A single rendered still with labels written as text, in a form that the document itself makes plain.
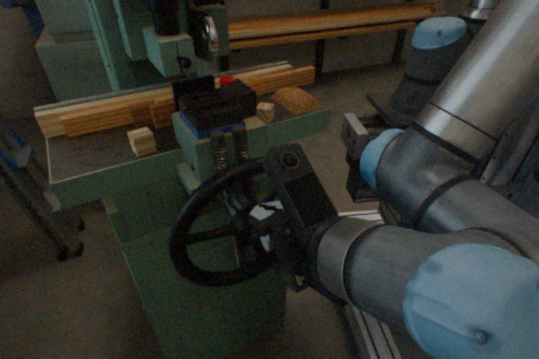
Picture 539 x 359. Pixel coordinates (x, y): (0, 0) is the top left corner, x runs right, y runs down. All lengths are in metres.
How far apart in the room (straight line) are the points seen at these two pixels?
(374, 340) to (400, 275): 0.95
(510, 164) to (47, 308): 1.68
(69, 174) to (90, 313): 1.01
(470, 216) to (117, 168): 0.55
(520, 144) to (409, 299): 0.71
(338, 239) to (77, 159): 0.54
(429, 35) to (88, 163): 0.84
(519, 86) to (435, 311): 0.22
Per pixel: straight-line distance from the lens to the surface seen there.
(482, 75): 0.36
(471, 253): 0.23
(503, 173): 0.94
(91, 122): 0.79
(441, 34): 1.00
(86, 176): 0.66
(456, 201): 0.33
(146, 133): 0.66
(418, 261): 0.24
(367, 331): 1.21
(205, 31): 0.89
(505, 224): 0.32
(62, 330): 1.62
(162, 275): 0.88
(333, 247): 0.29
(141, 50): 0.85
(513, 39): 0.37
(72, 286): 1.74
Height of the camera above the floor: 1.25
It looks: 38 degrees down
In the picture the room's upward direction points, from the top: straight up
